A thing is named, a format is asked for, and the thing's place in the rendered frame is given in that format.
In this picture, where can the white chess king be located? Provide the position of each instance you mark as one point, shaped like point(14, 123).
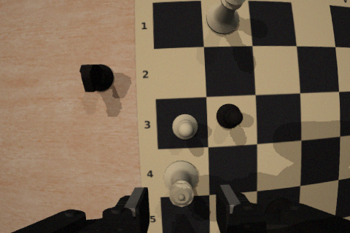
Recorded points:
point(222, 17)

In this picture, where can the white pawn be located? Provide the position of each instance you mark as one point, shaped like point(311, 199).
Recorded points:
point(187, 126)

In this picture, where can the black and cream chessboard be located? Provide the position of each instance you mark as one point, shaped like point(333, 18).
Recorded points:
point(286, 67)

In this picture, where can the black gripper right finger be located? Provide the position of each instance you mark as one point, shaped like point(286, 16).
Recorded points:
point(294, 217)

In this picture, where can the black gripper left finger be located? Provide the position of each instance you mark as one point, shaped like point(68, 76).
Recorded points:
point(128, 207)

